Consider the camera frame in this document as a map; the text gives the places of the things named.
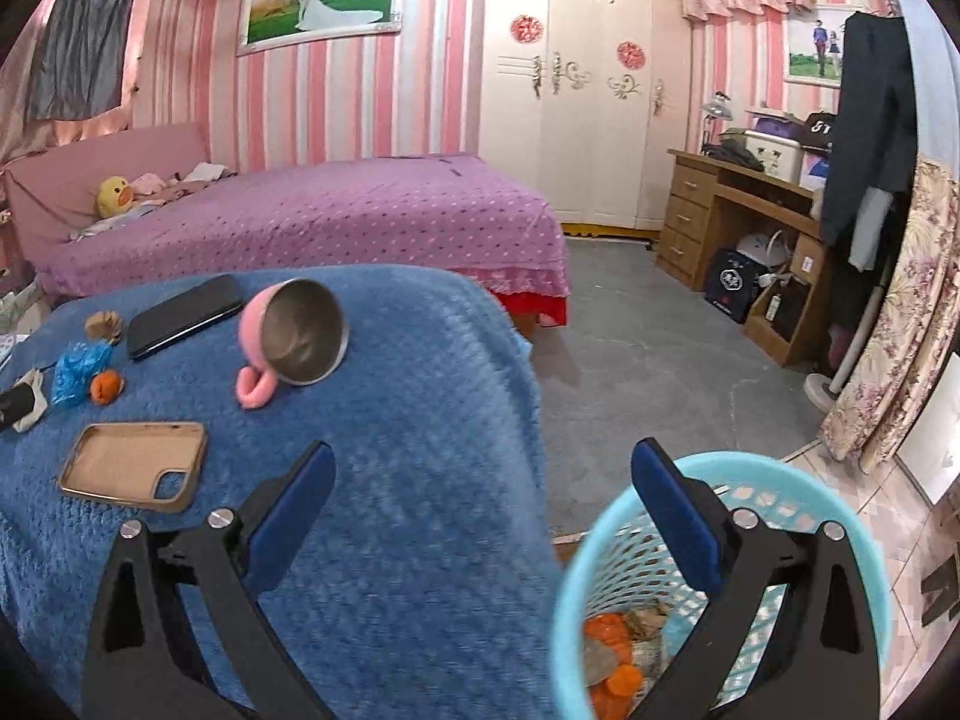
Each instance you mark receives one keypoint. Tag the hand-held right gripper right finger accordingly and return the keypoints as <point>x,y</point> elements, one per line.
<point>671,514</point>

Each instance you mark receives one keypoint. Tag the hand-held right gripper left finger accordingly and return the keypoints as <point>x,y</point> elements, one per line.
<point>292,510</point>

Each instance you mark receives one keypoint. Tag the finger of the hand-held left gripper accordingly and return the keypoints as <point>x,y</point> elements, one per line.
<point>13,405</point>

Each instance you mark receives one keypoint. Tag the brown paper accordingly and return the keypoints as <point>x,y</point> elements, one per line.
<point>649,619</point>

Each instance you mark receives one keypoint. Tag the whole tangerine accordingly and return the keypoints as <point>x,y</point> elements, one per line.
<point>622,681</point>

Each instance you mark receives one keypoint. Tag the light blue plastic basket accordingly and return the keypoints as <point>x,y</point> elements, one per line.
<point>862,577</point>

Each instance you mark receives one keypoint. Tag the blue plastic bag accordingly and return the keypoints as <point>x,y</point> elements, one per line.
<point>79,371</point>

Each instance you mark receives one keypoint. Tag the half peeled tangerine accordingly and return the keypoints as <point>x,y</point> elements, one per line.
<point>106,386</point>

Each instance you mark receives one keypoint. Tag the brown phone case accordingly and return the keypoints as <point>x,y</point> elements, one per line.
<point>112,457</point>

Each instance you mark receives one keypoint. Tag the small brown paper ball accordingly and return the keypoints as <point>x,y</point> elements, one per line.
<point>103,326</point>

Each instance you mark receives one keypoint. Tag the pink cup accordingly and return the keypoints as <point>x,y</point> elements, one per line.
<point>304,330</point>

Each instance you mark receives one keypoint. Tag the black smartphone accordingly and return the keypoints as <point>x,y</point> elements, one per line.
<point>184,315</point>

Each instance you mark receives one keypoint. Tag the yellow duck plush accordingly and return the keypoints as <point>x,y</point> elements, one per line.
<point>112,196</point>

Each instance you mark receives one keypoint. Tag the white fan stand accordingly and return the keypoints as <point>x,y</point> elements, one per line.
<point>847,360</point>

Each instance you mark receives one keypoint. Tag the black shopping bag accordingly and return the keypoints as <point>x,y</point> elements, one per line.
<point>733,285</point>

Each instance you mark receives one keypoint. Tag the pink headboard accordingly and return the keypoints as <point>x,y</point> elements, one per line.
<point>67,165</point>

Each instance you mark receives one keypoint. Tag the pink plush toy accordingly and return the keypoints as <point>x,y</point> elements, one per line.
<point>148,183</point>

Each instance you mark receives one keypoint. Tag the white board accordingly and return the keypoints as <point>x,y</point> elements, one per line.
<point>934,435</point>

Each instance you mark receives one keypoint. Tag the white round appliance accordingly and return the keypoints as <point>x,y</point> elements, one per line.
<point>763,247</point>

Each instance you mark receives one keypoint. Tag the purple dotted bed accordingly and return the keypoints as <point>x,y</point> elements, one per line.
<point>337,217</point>

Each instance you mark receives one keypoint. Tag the pink satin curtain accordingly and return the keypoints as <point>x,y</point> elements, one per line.
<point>19,105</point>

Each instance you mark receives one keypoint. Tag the floral curtain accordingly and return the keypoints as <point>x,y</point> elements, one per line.
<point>900,315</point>

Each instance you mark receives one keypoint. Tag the wooden desk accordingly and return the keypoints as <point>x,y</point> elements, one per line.
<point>690,210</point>

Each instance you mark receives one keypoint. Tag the dark folded cloth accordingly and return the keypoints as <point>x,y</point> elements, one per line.
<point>735,156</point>

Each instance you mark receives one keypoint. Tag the white storage box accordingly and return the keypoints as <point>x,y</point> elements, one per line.
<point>776,154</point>

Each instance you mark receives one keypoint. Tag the grey hanging cloth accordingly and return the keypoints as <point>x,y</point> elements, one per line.
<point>86,30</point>

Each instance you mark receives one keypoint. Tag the cream wardrobe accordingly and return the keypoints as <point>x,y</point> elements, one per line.
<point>585,127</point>

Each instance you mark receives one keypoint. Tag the desk lamp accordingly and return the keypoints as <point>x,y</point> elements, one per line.
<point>716,109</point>

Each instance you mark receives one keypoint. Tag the black handbag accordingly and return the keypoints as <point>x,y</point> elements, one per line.
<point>819,131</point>

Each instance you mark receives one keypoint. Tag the dark hanging garment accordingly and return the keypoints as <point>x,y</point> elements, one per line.
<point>874,112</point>

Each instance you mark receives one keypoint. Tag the small wall poster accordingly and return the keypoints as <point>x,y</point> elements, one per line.
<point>814,45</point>

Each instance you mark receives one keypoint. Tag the framed wall picture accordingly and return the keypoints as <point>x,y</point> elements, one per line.
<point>322,4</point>

